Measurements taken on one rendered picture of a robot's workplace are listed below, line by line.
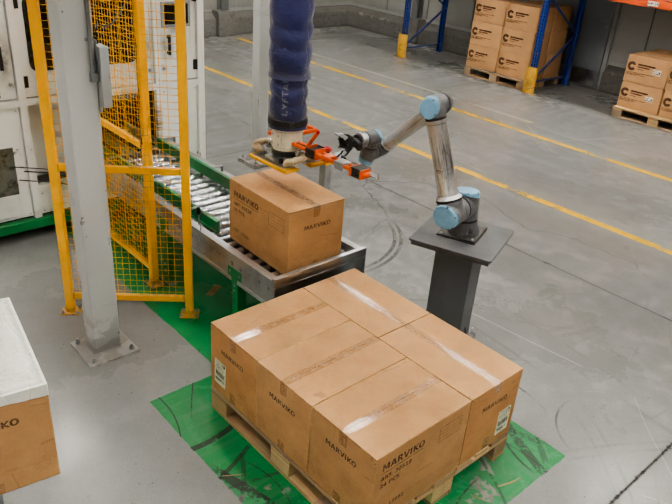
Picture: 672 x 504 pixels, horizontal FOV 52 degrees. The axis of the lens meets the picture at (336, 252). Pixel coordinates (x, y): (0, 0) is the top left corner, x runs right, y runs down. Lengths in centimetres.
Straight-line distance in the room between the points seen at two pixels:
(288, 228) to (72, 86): 129
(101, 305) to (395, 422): 193
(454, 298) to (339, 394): 139
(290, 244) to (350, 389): 105
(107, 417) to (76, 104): 160
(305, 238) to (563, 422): 176
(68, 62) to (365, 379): 204
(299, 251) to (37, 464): 189
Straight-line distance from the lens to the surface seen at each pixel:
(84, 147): 372
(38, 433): 257
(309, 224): 385
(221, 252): 417
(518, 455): 381
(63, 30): 356
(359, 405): 304
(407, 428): 297
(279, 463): 345
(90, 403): 396
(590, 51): 1219
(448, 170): 383
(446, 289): 423
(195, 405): 386
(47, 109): 417
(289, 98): 379
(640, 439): 419
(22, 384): 247
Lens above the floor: 249
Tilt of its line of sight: 27 degrees down
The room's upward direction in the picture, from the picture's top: 5 degrees clockwise
